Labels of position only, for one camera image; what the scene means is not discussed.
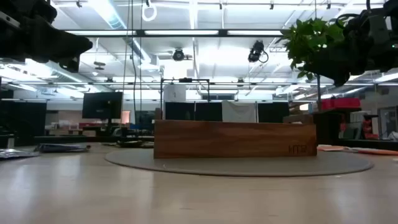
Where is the round grey mat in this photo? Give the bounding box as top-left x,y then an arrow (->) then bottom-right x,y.
104,148 -> 374,177

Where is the white cloth panel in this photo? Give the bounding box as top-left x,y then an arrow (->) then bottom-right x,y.
221,100 -> 257,123

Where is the round black ceiling spotlight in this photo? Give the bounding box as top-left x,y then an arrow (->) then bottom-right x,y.
172,48 -> 187,62

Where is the black aluminium table frame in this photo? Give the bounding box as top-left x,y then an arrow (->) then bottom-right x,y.
0,134 -> 398,152

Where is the black computer monitor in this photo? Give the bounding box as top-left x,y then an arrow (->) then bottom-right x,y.
81,91 -> 124,128

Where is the white hanging cable ring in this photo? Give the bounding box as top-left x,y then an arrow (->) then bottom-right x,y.
141,0 -> 158,22

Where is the black overhead light beam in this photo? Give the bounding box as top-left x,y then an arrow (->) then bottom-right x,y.
63,29 -> 284,38

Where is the potted green plant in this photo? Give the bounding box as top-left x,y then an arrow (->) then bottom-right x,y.
279,17 -> 346,146

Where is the black overhead mounted camera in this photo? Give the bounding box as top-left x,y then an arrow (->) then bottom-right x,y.
248,40 -> 269,63

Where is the wooden tea organizer box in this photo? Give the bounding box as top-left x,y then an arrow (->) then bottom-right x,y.
153,107 -> 318,159

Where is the red storage bin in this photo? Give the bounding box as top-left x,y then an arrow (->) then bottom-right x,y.
321,97 -> 361,111

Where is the blackcurrant tea packet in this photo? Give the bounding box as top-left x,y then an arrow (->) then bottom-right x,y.
33,142 -> 91,154
0,148 -> 40,161
115,139 -> 144,149

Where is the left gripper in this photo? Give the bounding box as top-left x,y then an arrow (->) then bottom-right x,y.
0,0 -> 93,73

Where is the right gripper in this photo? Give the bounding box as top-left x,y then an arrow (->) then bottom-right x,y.
304,0 -> 398,87

